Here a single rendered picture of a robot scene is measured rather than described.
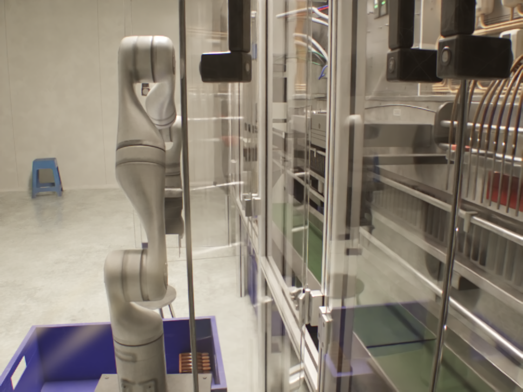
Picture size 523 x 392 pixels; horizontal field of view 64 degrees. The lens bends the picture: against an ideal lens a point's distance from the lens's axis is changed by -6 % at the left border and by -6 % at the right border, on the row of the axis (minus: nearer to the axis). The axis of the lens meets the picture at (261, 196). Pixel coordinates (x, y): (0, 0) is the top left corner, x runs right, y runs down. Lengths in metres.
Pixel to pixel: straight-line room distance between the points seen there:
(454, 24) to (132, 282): 0.63
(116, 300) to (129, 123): 0.31
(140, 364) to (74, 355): 0.80
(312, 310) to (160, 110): 0.55
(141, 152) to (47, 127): 5.51
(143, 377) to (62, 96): 5.54
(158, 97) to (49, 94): 5.29
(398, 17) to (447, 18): 0.07
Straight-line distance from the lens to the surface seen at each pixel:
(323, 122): 1.39
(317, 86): 2.93
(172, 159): 1.18
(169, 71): 0.90
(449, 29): 0.30
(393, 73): 0.37
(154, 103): 1.03
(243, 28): 0.40
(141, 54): 0.89
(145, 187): 0.79
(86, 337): 1.58
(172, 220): 1.22
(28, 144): 6.40
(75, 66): 6.19
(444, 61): 0.30
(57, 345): 1.62
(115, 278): 0.77
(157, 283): 0.77
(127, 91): 0.87
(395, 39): 0.37
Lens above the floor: 1.14
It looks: 12 degrees down
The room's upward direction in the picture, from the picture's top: straight up
